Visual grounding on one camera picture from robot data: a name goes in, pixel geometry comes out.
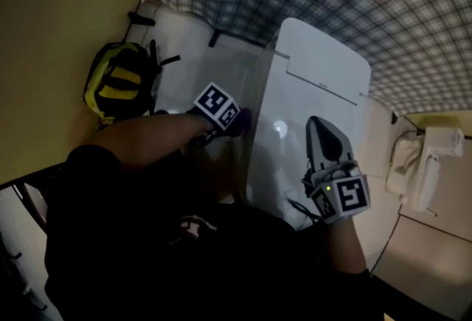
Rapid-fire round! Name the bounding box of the person's left forearm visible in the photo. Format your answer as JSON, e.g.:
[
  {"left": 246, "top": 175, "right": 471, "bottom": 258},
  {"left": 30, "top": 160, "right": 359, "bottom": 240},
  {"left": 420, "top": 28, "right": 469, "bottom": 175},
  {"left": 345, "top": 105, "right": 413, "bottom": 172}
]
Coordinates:
[{"left": 91, "top": 111, "right": 215, "bottom": 166}]

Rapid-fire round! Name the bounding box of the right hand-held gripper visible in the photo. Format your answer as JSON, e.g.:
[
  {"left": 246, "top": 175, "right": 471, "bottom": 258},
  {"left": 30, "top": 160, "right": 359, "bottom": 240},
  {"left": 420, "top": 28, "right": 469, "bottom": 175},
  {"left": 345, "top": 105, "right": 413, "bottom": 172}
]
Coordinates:
[{"left": 301, "top": 115, "right": 371, "bottom": 225}]

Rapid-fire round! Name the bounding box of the yellow and black backpack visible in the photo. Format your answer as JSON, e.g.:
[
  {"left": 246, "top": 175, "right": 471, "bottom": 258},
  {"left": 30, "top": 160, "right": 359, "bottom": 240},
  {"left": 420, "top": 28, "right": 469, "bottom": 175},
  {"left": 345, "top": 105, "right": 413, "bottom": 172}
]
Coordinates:
[{"left": 83, "top": 39, "right": 181, "bottom": 129}]

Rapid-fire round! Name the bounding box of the white smart toilet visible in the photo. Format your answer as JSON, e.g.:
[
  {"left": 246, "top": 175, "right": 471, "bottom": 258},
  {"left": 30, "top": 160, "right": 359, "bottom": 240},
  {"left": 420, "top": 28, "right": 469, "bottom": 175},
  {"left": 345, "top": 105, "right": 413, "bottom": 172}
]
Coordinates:
[{"left": 241, "top": 16, "right": 372, "bottom": 232}]

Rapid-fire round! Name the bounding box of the person's right forearm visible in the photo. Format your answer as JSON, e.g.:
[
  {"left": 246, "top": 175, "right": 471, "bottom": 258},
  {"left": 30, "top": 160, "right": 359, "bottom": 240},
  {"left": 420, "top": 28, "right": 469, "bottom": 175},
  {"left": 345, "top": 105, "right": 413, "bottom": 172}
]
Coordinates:
[{"left": 323, "top": 215, "right": 370, "bottom": 275}]

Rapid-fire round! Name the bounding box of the black cable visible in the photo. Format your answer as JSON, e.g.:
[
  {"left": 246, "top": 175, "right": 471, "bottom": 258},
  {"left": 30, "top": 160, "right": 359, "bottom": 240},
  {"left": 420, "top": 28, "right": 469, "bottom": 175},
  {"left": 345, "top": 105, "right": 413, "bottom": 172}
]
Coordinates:
[{"left": 287, "top": 197, "right": 322, "bottom": 224}]

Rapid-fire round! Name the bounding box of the purple cleaning cloth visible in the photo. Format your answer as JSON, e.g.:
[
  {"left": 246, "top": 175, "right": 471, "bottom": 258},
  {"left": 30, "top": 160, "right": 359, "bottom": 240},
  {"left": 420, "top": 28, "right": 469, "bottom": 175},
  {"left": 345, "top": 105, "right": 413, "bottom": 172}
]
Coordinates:
[{"left": 228, "top": 107, "right": 254, "bottom": 138}]

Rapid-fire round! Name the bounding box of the person's black shirt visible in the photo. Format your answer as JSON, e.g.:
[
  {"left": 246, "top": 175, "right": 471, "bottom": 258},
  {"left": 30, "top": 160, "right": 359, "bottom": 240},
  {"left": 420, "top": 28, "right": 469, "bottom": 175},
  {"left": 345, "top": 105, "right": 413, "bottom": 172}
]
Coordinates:
[{"left": 44, "top": 144, "right": 373, "bottom": 321}]

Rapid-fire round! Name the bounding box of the white tank toilet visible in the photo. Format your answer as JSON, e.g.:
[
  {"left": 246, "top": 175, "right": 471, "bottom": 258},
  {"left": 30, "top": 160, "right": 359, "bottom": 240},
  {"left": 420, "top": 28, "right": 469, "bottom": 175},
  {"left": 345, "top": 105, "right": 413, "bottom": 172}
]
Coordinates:
[{"left": 385, "top": 125, "right": 465, "bottom": 213}]

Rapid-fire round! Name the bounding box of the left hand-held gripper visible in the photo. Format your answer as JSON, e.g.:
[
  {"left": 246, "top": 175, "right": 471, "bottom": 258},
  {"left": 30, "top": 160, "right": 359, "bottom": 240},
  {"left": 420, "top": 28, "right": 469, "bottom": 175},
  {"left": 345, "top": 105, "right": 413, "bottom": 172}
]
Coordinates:
[{"left": 186, "top": 82, "right": 243, "bottom": 147}]

